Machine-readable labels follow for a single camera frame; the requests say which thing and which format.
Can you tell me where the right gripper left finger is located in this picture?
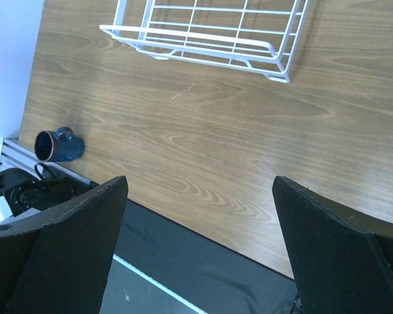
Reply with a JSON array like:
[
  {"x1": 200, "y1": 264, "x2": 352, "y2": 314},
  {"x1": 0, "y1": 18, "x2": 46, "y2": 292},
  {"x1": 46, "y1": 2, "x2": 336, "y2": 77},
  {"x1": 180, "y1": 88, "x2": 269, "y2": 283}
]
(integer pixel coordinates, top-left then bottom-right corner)
[{"x1": 0, "y1": 176, "x2": 128, "y2": 313}]

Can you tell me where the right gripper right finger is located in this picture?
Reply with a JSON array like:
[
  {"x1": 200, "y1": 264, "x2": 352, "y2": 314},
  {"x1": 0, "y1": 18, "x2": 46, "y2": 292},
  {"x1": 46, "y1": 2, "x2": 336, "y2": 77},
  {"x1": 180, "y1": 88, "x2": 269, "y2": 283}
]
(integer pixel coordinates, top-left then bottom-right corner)
[{"x1": 272, "y1": 176, "x2": 393, "y2": 313}]

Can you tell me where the small dark blue mug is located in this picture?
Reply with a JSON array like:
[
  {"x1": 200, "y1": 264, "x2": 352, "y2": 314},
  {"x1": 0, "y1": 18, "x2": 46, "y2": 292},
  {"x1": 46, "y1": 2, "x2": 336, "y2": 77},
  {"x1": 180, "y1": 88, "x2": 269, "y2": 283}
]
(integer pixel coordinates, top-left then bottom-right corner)
[{"x1": 34, "y1": 127, "x2": 85, "y2": 162}]

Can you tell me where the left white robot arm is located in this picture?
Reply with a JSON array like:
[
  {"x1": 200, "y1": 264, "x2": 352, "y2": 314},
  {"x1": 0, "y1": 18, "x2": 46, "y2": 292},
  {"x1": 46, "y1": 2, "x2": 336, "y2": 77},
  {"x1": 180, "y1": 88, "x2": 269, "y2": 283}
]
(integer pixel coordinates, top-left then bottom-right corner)
[{"x1": 0, "y1": 163, "x2": 98, "y2": 224}]

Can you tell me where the white wire dish rack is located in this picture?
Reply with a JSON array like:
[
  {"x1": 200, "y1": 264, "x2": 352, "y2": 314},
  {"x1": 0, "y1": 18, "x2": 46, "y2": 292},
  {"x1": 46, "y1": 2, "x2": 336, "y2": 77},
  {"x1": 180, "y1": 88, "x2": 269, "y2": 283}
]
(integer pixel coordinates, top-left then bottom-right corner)
[{"x1": 99, "y1": 1, "x2": 309, "y2": 83}]

